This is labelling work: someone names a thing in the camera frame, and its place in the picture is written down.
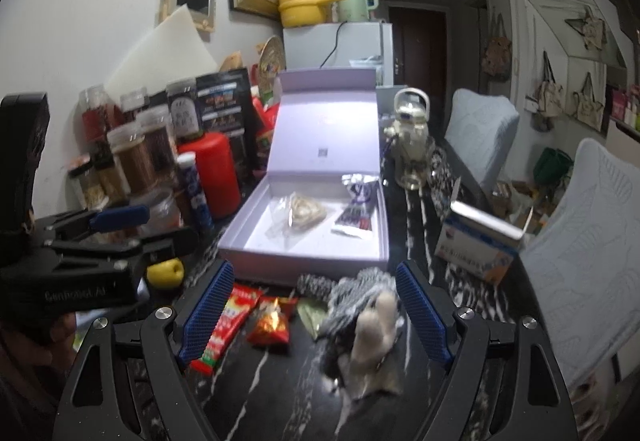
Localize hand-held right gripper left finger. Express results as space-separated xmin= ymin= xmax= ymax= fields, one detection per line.
xmin=60 ymin=258 xmax=236 ymax=441

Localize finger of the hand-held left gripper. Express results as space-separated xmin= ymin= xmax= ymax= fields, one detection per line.
xmin=47 ymin=226 xmax=201 ymax=269
xmin=30 ymin=204 xmax=151 ymax=244

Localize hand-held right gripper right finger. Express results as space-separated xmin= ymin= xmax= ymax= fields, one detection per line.
xmin=395 ymin=260 xmax=581 ymax=441

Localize long red snack packet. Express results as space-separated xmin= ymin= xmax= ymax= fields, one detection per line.
xmin=187 ymin=283 xmax=263 ymax=376

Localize white fluffy checkered hair clip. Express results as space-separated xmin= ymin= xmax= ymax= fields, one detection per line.
xmin=320 ymin=266 xmax=407 ymax=394

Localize small red snack packet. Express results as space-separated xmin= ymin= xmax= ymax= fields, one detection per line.
xmin=246 ymin=296 xmax=291 ymax=349

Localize green tea packet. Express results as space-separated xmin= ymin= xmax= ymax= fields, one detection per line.
xmin=296 ymin=298 xmax=331 ymax=339

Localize checkered fabric scrunchie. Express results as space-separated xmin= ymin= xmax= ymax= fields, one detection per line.
xmin=297 ymin=272 xmax=343 ymax=303

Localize lavender gift box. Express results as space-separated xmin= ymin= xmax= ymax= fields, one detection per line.
xmin=217 ymin=67 xmax=391 ymax=287

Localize person's left forearm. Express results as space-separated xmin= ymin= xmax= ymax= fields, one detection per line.
xmin=0 ymin=321 xmax=68 ymax=441

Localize person's left hand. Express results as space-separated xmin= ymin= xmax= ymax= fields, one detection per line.
xmin=47 ymin=311 xmax=81 ymax=364

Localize yellow pear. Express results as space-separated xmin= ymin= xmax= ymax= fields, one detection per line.
xmin=146 ymin=257 xmax=185 ymax=290

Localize small jar with beige contents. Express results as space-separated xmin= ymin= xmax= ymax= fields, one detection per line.
xmin=67 ymin=156 xmax=108 ymax=209

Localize blue tablet tube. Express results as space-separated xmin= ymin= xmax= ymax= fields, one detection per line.
xmin=176 ymin=152 xmax=215 ymax=232

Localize jar with brown contents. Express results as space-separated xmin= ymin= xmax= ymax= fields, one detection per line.
xmin=106 ymin=122 xmax=156 ymax=197

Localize red canister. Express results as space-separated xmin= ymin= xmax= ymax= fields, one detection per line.
xmin=191 ymin=131 xmax=242 ymax=221

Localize jar with dark contents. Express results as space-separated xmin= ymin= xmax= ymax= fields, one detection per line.
xmin=136 ymin=105 xmax=177 ymax=172

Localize blue white mask box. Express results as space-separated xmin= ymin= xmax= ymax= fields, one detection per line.
xmin=434 ymin=201 xmax=526 ymax=287

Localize jar with red contents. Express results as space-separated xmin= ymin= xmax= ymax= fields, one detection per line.
xmin=79 ymin=84 xmax=123 ymax=147

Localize small clear jar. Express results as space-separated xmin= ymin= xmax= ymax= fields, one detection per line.
xmin=120 ymin=88 xmax=151 ymax=122

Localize dark bottle with white label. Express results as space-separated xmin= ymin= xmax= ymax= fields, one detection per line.
xmin=166 ymin=78 xmax=203 ymax=142

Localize dark snack packet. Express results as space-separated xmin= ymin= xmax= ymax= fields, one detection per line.
xmin=331 ymin=201 xmax=373 ymax=238

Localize black printed box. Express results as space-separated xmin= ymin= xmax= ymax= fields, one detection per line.
xmin=195 ymin=68 xmax=258 ymax=187

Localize silver purple foil packet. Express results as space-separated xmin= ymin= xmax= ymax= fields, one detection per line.
xmin=341 ymin=172 xmax=381 ymax=204

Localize open cardboard box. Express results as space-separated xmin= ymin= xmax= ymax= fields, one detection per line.
xmin=492 ymin=181 xmax=551 ymax=232

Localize red snack packages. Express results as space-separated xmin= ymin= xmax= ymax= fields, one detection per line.
xmin=250 ymin=94 xmax=281 ymax=172

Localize white foam board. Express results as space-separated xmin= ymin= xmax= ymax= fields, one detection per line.
xmin=105 ymin=4 xmax=221 ymax=97

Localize glass teapot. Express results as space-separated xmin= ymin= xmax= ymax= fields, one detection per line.
xmin=385 ymin=88 xmax=438 ymax=192

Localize green bag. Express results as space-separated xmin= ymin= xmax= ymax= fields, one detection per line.
xmin=535 ymin=147 xmax=573 ymax=187

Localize decorative plate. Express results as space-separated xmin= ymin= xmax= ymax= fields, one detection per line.
xmin=257 ymin=36 xmax=286 ymax=92

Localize beige tote bag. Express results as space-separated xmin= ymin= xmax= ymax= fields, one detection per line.
xmin=532 ymin=51 xmax=566 ymax=119
xmin=572 ymin=71 xmax=608 ymax=132

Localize dark wooden door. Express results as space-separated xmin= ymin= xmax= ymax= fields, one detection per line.
xmin=387 ymin=4 xmax=448 ymax=89

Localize yellow pot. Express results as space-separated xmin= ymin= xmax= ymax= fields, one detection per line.
xmin=277 ymin=0 xmax=348 ymax=28

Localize white fridge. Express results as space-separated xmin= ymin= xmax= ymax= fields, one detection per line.
xmin=282 ymin=21 xmax=396 ymax=87

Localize brown patterned tote bag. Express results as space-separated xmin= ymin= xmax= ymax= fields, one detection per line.
xmin=480 ymin=11 xmax=513 ymax=82

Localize row of shelf bottles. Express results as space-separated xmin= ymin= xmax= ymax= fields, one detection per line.
xmin=610 ymin=84 xmax=640 ymax=132

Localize star shaped bag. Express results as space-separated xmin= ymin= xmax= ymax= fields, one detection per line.
xmin=565 ymin=6 xmax=608 ymax=52

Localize clear bag of white cords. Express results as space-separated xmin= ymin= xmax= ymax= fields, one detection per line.
xmin=267 ymin=191 xmax=328 ymax=239

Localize small wooden frame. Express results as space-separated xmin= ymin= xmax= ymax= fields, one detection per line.
xmin=160 ymin=0 xmax=217 ymax=33

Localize black power cable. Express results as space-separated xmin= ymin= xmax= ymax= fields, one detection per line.
xmin=317 ymin=21 xmax=348 ymax=69

